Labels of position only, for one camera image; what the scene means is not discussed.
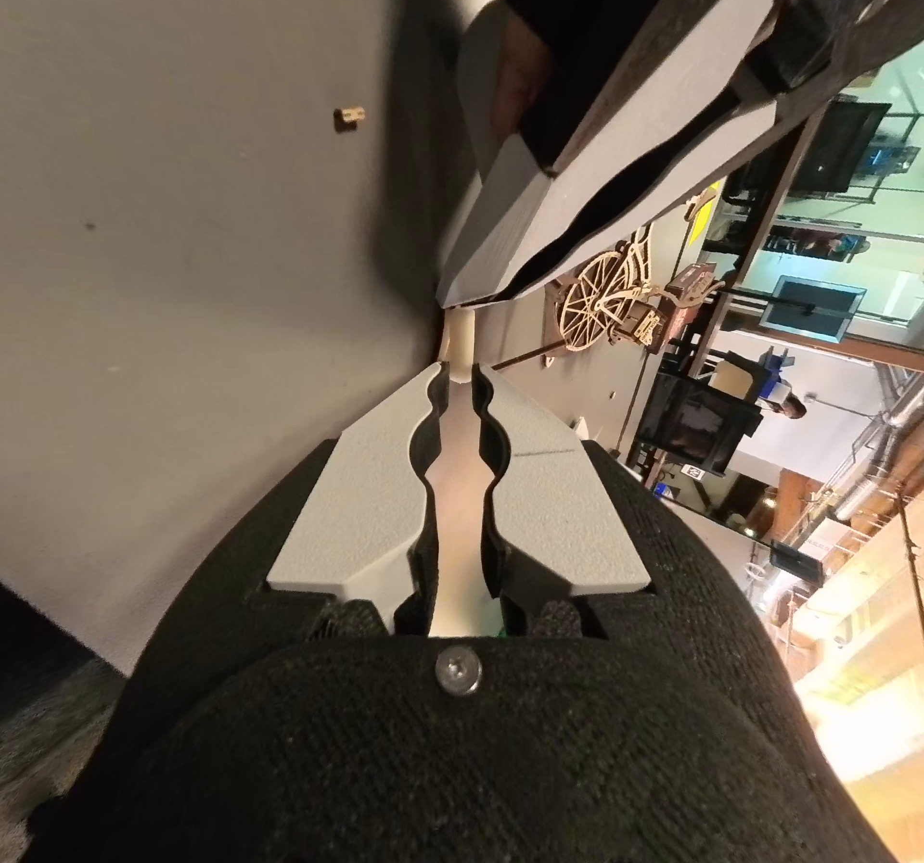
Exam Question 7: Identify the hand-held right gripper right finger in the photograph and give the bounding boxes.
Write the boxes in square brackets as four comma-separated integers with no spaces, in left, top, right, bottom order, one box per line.
[473,363,654,635]

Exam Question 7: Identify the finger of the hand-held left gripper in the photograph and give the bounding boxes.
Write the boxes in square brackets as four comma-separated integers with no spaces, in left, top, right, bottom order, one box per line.
[440,0,778,306]
[504,76,779,303]

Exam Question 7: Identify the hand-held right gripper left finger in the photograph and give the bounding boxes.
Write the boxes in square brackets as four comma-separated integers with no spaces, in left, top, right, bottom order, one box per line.
[266,362,443,635]

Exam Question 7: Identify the wooden bicycle model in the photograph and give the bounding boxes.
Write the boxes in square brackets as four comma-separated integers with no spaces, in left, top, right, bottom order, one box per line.
[545,181,725,355]

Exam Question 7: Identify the person's left hand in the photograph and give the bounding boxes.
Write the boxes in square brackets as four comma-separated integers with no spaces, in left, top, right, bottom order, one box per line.
[493,12,554,142]

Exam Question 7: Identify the yellow paper note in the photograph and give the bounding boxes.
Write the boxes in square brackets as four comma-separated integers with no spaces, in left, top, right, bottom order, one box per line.
[689,192,720,249]

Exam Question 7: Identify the black monitor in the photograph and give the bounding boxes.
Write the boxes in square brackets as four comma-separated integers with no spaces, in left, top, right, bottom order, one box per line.
[790,102,892,193]

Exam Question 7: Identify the framed wall screen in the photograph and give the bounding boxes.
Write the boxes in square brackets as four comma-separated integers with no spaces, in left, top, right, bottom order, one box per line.
[765,275,867,344]

